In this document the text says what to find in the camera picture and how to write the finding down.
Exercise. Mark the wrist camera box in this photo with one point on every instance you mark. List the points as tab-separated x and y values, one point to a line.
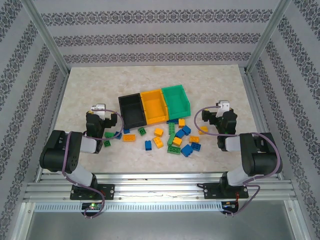
223	106
99	106

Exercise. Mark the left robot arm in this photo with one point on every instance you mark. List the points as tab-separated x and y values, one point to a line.
60	150

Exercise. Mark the long yellow lego brick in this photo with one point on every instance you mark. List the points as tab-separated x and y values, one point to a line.
129	138

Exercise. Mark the aluminium frame post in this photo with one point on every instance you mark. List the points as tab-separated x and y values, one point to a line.
45	35
267	35

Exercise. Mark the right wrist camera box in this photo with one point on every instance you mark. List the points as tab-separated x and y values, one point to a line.
223	106

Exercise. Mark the aluminium mounting rail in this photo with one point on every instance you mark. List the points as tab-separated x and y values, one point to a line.
160	190

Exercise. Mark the circuit board with green light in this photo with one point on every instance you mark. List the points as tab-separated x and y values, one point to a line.
93	205

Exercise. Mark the yellow plastic bin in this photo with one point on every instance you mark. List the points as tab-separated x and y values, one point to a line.
154	106

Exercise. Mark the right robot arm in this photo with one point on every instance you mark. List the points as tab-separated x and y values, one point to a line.
262	160

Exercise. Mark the black plastic bin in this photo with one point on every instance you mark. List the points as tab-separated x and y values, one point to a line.
132	110

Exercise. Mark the blue lego brick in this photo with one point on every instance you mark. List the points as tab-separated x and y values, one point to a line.
195	146
171	121
186	130
126	130
118	136
148	145
179	133
187	150

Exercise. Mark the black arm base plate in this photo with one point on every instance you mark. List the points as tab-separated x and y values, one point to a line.
211	190
107	191

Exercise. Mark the black clamp lever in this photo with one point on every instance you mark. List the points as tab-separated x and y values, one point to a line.
200	185

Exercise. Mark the long green lego brick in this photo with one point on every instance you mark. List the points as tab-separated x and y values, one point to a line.
173	149
170	140
171	127

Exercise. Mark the green plastic bin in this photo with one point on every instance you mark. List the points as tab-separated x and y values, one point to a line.
176	101

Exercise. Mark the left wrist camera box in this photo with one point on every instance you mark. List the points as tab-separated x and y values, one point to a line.
99	106

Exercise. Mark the aluminium side rail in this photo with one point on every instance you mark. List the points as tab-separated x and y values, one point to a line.
61	95
255	100

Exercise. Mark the small circuit board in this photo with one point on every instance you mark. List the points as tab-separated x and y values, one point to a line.
230	205

